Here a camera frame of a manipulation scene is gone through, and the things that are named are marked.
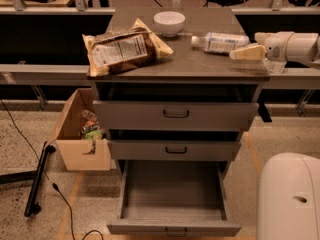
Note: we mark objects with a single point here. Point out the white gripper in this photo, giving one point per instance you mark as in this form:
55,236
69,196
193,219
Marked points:
275,48

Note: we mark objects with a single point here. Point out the clear plastic bottle blue label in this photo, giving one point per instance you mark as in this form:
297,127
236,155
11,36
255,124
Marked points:
219,42

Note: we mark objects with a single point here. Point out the white bowl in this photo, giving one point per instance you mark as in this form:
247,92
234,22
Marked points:
169,23

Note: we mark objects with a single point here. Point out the grey drawer cabinet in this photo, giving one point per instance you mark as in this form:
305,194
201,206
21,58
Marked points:
188,75

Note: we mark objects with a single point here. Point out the brown snack bag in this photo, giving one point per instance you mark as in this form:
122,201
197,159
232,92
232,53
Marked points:
119,51

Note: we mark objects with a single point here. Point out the top grey drawer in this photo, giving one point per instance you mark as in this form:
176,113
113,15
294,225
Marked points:
174,116

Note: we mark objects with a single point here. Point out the middle grey drawer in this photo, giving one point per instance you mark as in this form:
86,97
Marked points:
173,150

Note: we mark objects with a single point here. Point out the bottom open grey drawer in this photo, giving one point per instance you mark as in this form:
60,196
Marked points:
173,199

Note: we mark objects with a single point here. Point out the snack packets in box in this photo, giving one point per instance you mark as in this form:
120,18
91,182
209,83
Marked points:
91,129

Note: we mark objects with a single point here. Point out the cardboard box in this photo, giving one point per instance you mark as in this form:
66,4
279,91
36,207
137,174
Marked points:
77,153

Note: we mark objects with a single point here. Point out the clear plastic item on rail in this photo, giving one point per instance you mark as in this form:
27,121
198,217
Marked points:
274,66

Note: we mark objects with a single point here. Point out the grey metal rail bench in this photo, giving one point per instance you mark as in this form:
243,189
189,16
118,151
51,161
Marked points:
73,75

